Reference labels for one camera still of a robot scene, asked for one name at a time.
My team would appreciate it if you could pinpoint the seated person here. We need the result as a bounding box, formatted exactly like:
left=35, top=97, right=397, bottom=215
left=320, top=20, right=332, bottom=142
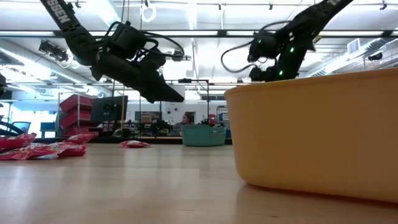
left=172, top=112, right=195, bottom=136

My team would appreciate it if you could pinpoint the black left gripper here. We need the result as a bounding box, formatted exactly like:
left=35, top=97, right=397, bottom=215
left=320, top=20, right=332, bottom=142
left=91, top=54, right=185, bottom=104

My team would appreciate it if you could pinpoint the white ceiling vent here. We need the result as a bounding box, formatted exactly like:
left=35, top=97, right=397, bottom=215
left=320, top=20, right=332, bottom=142
left=347, top=39, right=361, bottom=55

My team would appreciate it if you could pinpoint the white cylindrical machine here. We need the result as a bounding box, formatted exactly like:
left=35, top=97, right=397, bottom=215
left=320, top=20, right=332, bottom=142
left=161, top=84, right=187, bottom=125

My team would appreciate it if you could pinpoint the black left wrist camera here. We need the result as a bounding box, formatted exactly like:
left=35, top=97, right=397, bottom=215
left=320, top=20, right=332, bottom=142
left=107, top=21, right=149, bottom=55

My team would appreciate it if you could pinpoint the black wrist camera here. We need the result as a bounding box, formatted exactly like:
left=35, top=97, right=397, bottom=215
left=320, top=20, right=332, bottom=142
left=248, top=30, right=280, bottom=60
left=107, top=21, right=149, bottom=55

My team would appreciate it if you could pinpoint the light teal plastic bin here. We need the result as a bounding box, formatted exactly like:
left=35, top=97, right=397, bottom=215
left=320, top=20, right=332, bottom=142
left=180, top=124, right=228, bottom=147

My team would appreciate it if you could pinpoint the red storage bin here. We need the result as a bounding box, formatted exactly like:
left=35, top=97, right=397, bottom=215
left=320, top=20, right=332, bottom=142
left=62, top=126, right=94, bottom=138
left=60, top=110, right=93, bottom=129
left=60, top=95, right=93, bottom=113

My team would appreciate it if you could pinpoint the yellow plastic bin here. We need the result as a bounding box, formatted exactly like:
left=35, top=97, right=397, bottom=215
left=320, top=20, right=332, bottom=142
left=223, top=67, right=398, bottom=205

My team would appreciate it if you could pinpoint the black overhead camera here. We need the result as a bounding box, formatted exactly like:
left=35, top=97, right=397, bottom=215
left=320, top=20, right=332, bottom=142
left=171, top=49, right=185, bottom=62

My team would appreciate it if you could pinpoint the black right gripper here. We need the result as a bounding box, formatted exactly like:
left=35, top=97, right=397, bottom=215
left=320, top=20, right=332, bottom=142
left=248, top=52, right=304, bottom=83

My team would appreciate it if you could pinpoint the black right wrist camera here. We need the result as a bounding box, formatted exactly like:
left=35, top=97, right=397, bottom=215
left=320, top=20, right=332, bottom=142
left=248, top=30, right=280, bottom=60

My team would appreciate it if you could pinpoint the blue chair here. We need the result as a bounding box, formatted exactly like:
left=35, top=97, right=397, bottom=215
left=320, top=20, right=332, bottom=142
left=11, top=121, right=32, bottom=138

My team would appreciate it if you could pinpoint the white hanging cable loop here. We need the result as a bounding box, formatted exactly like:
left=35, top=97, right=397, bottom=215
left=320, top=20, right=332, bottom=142
left=140, top=2, right=157, bottom=23

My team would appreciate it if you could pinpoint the black ceiling fixture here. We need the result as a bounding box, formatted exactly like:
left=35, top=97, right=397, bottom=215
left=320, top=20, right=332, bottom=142
left=38, top=39, right=70, bottom=63

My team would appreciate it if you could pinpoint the black computer monitor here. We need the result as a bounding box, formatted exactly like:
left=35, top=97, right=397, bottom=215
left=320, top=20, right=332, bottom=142
left=91, top=95, right=129, bottom=124

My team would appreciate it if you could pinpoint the red KitKat candy bar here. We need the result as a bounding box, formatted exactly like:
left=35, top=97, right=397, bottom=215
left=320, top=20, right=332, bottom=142
left=0, top=143, right=62, bottom=161
left=63, top=133, right=96, bottom=146
left=120, top=140, right=152, bottom=149
left=0, top=133, right=37, bottom=150
left=46, top=141, right=88, bottom=157

